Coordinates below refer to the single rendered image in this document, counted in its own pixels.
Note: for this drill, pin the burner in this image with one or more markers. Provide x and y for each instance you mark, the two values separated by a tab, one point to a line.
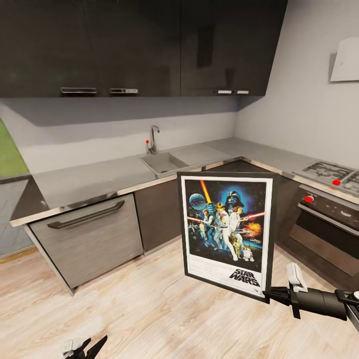
338	176

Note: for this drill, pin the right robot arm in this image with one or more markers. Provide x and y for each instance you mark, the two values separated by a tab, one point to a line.
339	304

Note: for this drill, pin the cabinet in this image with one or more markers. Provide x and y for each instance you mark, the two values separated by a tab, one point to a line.
89	48
227	47

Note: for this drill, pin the fixed window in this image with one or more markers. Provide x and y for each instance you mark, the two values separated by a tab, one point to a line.
14	176

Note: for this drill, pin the poster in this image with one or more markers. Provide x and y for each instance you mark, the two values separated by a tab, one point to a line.
228	222

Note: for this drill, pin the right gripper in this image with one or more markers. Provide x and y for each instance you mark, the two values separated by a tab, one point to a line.
311	301

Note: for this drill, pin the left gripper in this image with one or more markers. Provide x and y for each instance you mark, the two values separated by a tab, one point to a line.
79	353

